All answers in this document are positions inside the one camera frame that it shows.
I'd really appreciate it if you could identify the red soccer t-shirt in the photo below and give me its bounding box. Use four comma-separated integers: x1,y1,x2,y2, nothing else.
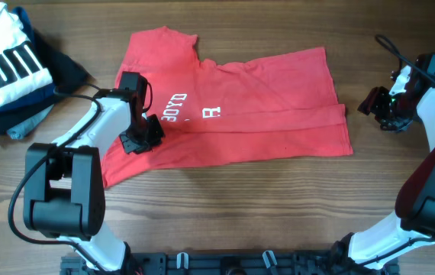
101,27,353,187

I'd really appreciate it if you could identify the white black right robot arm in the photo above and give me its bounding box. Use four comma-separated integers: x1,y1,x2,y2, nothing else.
319,53,435,274

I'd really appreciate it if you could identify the grey folded shirt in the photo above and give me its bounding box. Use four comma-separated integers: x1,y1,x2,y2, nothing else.
6,105,53,140

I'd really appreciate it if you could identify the white black printed folded shirt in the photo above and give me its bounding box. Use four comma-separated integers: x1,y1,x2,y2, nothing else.
0,2,54,108

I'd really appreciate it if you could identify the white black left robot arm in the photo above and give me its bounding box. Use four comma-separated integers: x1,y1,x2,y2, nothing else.
8,72,164,274

